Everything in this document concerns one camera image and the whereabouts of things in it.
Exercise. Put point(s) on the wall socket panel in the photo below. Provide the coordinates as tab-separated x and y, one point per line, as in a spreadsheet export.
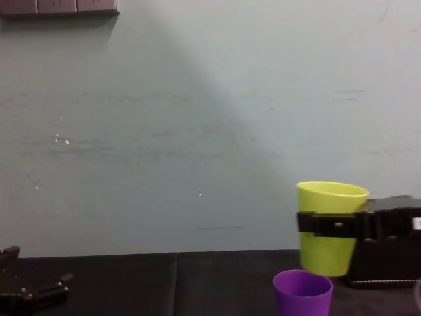
59	6

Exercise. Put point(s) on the black table cloth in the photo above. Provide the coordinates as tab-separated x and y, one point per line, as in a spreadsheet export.
164	286

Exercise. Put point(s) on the black box with white stitching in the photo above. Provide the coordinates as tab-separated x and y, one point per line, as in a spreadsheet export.
381	263

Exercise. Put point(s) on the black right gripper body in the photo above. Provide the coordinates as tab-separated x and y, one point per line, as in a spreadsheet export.
391	220

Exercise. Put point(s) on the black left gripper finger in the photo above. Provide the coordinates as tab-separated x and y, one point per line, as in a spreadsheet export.
9	255
49	291

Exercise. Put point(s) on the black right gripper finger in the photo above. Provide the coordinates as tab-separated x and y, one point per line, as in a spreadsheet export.
325	225

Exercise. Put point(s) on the lime green plastic cup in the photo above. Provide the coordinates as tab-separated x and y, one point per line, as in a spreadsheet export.
327	255

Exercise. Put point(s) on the purple plastic cup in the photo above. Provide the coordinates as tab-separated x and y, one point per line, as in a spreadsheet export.
301	301

